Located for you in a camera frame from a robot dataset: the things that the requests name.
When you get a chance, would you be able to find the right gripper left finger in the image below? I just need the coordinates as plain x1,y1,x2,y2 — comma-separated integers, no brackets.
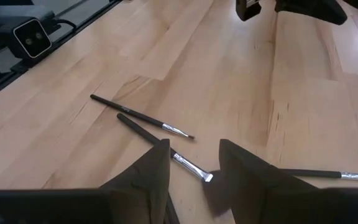
0,138,172,224

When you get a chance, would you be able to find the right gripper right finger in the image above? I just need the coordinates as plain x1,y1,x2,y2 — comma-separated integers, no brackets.
218,139,358,224

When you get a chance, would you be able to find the black fan makeup brush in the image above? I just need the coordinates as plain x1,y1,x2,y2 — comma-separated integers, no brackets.
116,112,231,218

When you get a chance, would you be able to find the black aluminium table frame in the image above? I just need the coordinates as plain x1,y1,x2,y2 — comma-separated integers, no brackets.
0,0,124,105

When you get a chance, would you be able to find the grey table-level camera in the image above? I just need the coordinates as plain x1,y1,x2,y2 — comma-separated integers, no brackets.
0,4,57,74

